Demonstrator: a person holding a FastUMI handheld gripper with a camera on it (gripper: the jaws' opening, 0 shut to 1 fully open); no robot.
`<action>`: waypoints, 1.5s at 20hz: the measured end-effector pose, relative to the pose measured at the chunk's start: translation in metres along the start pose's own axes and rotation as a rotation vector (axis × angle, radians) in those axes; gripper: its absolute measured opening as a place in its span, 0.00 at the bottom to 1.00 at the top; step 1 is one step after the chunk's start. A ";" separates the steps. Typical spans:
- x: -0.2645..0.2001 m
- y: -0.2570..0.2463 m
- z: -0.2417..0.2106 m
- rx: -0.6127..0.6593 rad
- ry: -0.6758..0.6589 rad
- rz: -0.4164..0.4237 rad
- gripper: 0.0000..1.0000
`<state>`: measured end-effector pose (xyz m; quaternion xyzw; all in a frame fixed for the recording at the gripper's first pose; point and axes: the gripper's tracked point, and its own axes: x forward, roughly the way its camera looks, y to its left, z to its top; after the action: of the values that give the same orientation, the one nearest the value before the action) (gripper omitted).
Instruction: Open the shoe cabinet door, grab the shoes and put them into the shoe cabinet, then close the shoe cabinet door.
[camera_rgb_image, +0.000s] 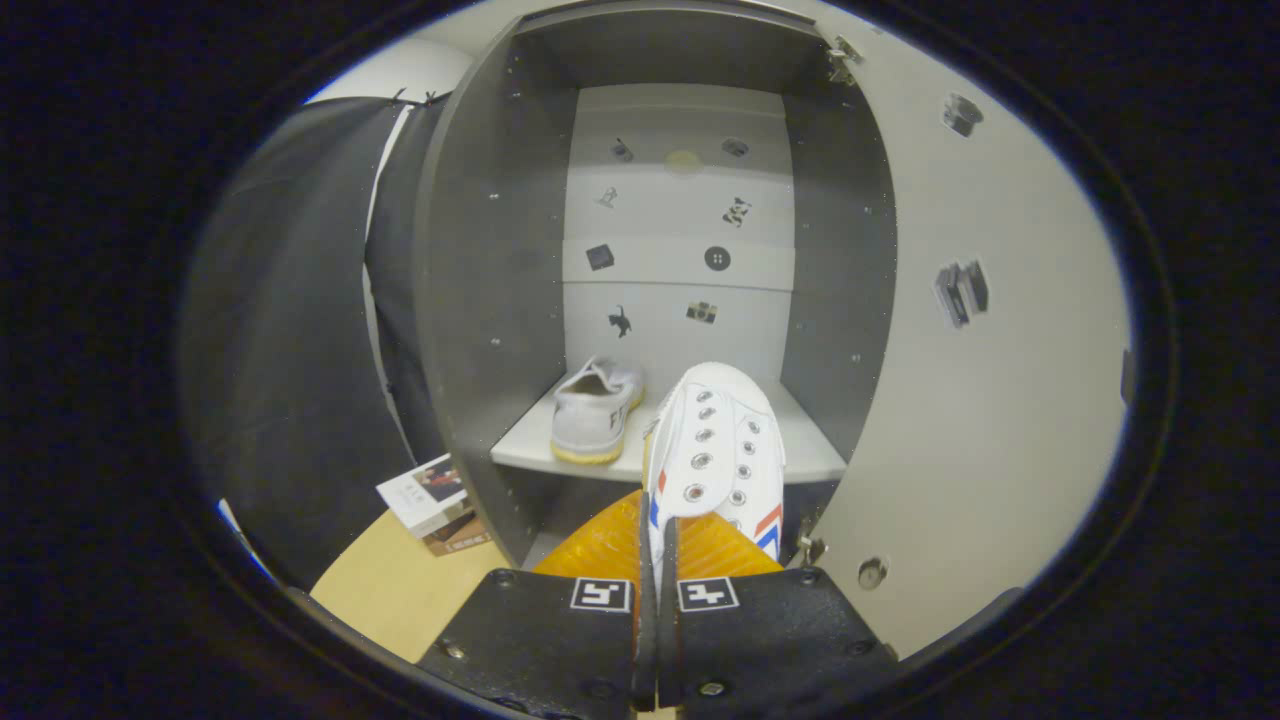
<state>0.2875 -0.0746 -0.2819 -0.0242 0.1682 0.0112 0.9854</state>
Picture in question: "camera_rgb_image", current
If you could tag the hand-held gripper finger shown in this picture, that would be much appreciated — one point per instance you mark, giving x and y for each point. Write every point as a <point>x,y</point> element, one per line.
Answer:
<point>646,640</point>
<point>668,650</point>

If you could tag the white canvas shoe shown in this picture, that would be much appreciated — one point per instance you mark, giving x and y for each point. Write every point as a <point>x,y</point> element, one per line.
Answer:
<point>715,440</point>
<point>590,415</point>

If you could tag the grey shoe cabinet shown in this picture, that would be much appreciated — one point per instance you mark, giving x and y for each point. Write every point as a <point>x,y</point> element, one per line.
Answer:
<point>480,280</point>

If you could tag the brown book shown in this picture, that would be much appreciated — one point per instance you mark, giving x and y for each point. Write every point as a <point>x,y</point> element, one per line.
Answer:
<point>460,538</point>

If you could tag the white printed book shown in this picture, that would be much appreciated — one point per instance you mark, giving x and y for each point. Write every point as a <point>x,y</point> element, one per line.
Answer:
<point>415,495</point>

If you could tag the black backdrop cloth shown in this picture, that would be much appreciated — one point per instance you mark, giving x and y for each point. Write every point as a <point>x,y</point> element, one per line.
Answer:
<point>280,350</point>

